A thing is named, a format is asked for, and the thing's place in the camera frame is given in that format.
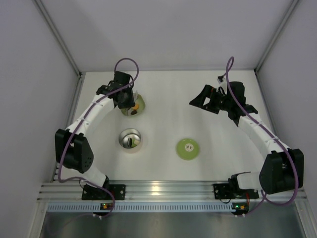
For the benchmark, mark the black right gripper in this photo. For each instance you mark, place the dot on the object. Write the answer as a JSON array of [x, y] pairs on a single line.
[[213, 99]]

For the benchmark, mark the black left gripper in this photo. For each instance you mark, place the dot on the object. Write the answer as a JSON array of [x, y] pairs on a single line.
[[126, 101]]

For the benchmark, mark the green round food piece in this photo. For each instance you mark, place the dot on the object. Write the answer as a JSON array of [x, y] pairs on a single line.
[[135, 142]]

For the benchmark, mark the metal serving tongs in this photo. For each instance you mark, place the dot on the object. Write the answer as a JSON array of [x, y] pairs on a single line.
[[128, 111]]

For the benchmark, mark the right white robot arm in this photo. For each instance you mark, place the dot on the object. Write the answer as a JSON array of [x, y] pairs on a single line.
[[283, 167]]

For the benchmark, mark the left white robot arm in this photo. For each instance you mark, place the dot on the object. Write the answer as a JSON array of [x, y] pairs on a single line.
[[72, 149]]

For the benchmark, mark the green food tray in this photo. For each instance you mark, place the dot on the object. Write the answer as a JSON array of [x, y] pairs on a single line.
[[141, 103]]

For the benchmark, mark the black round food piece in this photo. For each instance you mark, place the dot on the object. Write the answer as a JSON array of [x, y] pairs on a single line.
[[129, 142]]

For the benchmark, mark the green round lid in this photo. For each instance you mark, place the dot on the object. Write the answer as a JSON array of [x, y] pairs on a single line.
[[187, 149]]

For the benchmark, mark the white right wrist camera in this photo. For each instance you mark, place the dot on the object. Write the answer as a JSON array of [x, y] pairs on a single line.
[[222, 82]]

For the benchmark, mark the left aluminium frame post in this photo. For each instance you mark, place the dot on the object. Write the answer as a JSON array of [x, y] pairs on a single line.
[[56, 34]]

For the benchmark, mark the aluminium frame post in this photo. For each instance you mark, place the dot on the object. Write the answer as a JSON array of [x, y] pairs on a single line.
[[290, 10], [56, 34]]

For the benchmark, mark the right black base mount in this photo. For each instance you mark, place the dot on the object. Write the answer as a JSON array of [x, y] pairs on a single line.
[[222, 191]]

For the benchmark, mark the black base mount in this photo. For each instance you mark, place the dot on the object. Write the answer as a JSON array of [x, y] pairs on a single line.
[[222, 191], [93, 193]]

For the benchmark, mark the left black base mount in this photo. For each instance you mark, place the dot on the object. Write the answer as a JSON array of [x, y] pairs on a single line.
[[93, 193]]

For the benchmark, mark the aluminium mounting rail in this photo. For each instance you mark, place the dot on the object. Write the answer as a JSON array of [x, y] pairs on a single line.
[[136, 191]]

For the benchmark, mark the grey slotted cable duct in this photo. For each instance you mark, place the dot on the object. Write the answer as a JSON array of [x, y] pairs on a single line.
[[130, 207]]

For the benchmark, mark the right aluminium frame post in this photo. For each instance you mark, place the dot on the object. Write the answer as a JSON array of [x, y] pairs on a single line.
[[290, 10]]

